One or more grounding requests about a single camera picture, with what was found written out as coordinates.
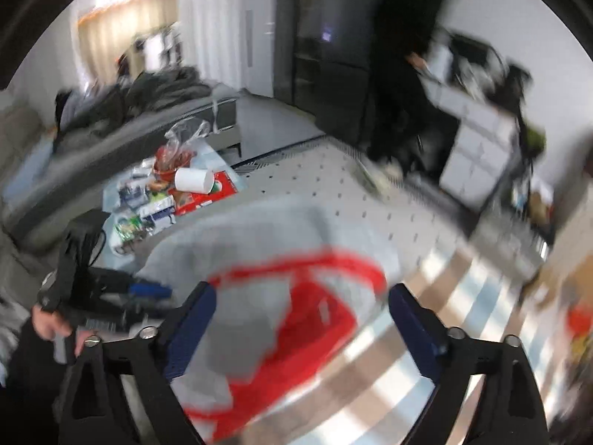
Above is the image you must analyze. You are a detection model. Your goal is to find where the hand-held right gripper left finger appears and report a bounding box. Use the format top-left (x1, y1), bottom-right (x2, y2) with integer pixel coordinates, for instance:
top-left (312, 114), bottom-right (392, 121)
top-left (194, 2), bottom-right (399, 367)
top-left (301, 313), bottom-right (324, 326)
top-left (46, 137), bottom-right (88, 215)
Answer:
top-left (58, 280), bottom-right (218, 445)

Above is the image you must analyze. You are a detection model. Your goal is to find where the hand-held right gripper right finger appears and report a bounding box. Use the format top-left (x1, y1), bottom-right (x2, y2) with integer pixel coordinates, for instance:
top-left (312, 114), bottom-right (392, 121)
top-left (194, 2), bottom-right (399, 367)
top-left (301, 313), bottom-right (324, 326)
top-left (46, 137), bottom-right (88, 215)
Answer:
top-left (388, 283), bottom-right (550, 445)

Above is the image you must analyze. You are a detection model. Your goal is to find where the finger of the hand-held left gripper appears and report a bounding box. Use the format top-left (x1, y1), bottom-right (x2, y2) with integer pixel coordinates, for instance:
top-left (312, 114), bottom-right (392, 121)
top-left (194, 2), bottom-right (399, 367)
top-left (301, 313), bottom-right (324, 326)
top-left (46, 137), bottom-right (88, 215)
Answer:
top-left (119, 274), bottom-right (173, 331)

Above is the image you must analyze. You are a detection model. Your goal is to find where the grey printed hoodie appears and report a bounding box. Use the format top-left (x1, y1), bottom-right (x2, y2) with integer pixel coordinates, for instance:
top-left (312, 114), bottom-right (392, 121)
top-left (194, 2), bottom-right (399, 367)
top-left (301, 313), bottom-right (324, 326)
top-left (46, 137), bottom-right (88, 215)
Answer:
top-left (136, 195), bottom-right (404, 445)

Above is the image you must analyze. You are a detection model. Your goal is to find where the person's left forearm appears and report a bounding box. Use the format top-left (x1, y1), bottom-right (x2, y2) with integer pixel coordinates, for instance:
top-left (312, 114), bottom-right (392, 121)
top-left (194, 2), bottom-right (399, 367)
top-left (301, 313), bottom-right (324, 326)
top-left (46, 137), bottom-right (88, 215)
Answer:
top-left (0, 329), bottom-right (77, 392)

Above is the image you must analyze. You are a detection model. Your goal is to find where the person's left hand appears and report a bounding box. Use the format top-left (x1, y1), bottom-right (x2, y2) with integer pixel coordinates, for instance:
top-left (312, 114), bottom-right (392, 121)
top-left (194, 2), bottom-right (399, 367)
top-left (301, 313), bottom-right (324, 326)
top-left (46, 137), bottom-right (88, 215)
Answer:
top-left (32, 306), bottom-right (100, 363)

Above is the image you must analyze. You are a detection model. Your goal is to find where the checked bed cover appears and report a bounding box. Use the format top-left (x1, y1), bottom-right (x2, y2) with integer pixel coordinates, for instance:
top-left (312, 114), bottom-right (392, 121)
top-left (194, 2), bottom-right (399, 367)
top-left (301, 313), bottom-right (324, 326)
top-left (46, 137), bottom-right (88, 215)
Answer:
top-left (232, 222), bottom-right (566, 445)

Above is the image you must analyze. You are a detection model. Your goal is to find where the grey sofa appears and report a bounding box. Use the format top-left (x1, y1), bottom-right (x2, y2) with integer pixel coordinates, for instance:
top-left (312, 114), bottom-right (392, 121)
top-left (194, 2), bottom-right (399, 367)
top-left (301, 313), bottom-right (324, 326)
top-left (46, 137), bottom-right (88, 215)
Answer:
top-left (0, 83), bottom-right (242, 251)

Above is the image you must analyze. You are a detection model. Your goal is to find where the white paper roll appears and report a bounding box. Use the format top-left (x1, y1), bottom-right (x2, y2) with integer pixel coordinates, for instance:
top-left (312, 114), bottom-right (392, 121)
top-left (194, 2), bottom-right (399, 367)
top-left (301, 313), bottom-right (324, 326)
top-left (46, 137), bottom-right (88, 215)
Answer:
top-left (175, 167), bottom-right (216, 194)

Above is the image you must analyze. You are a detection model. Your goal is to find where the red flat box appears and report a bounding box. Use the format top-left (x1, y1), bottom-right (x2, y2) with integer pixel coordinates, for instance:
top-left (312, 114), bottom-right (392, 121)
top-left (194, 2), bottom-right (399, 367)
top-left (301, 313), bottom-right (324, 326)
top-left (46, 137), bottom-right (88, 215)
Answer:
top-left (171, 171), bottom-right (239, 216)

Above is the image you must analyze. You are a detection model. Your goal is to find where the low coffee table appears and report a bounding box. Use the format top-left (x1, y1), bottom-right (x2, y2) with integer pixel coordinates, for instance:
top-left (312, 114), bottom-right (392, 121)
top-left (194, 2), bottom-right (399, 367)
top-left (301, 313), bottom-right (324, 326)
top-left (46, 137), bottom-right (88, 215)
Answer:
top-left (99, 141), bottom-right (239, 256)

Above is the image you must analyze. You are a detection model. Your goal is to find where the clear plastic bag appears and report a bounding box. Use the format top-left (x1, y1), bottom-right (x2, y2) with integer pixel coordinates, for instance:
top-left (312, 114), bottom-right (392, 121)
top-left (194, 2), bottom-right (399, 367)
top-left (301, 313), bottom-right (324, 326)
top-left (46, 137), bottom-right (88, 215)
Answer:
top-left (155, 118), bottom-right (211, 177)

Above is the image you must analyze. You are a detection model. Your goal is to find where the red plastic bag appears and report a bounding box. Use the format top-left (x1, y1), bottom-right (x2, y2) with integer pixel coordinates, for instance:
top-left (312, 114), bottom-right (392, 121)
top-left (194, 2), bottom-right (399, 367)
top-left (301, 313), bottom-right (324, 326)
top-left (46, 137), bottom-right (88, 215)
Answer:
top-left (567, 308), bottom-right (593, 339)

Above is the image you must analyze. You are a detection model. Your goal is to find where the patterned floor rug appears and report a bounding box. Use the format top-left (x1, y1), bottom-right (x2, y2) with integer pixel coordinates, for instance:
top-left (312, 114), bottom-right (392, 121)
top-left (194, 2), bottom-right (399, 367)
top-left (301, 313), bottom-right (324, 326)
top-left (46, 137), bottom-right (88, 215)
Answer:
top-left (232, 136), bottom-right (468, 242)

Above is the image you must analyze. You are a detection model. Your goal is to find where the white desk with drawers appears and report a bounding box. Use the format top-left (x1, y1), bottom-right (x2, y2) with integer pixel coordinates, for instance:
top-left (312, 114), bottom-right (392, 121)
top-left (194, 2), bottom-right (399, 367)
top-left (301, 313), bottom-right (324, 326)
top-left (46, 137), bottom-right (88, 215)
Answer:
top-left (419, 74), bottom-right (524, 209)

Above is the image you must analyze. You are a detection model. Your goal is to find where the dark blanket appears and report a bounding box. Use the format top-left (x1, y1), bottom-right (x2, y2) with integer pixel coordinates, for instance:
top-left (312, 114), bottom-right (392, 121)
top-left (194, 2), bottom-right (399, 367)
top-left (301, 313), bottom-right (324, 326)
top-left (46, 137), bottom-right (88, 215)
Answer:
top-left (56, 67), bottom-right (214, 135)

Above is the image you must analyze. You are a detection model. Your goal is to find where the beige curtain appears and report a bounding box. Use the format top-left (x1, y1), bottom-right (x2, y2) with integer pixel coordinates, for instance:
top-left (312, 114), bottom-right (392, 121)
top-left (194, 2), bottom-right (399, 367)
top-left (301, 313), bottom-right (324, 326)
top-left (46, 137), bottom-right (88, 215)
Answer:
top-left (76, 0), bottom-right (181, 84)

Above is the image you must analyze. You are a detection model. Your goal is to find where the black paper bag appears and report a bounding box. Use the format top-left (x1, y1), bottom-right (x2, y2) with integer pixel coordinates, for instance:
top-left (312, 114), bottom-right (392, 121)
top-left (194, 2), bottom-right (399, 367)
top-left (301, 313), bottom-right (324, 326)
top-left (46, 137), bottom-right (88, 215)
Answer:
top-left (500, 62), bottom-right (533, 103)

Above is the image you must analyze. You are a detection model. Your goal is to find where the dark refrigerator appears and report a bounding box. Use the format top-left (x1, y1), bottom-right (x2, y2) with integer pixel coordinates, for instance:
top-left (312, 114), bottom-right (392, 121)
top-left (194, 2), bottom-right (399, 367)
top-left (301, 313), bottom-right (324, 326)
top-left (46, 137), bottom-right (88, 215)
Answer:
top-left (273, 0), bottom-right (376, 144)

